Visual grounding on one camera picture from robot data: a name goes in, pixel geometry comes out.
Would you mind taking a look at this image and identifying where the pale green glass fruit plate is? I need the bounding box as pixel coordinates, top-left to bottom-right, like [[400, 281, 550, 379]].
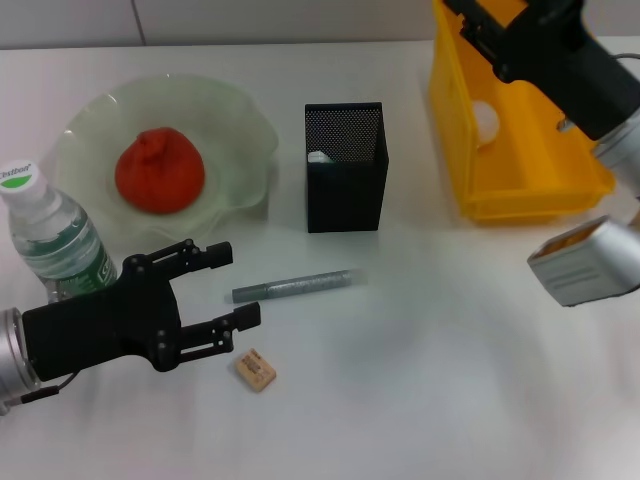
[[54, 73, 280, 249]]

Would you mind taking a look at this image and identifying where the grey marker pen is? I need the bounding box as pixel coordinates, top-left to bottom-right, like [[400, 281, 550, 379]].
[[230, 268, 369, 305]]

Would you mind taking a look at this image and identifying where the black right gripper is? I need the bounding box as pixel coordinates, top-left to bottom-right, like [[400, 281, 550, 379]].
[[444, 0, 640, 141]]

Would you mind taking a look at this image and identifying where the white paper ball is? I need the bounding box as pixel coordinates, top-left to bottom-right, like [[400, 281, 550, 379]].
[[472, 99, 501, 149]]

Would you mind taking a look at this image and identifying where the beige eraser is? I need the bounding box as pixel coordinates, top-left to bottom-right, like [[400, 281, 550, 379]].
[[233, 348, 278, 395]]

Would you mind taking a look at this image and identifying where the orange fruit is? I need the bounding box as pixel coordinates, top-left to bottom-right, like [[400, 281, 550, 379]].
[[114, 127, 206, 216]]

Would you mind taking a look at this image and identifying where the black mesh pen holder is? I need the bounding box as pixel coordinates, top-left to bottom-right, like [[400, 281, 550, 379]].
[[304, 102, 390, 234]]

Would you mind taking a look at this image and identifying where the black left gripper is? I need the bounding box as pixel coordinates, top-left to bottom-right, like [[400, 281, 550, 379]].
[[22, 239, 262, 381]]

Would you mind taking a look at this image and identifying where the clear green-label water bottle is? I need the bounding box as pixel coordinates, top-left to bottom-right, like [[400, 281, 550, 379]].
[[0, 159, 119, 301]]

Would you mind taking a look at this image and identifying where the yellow plastic bin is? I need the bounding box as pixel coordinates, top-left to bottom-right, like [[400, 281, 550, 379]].
[[428, 0, 617, 224]]

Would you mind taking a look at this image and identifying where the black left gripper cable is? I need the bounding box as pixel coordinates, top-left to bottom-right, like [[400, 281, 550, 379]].
[[0, 372, 79, 406]]

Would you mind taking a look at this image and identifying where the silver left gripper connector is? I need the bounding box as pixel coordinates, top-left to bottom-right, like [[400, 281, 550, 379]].
[[45, 280, 71, 304]]

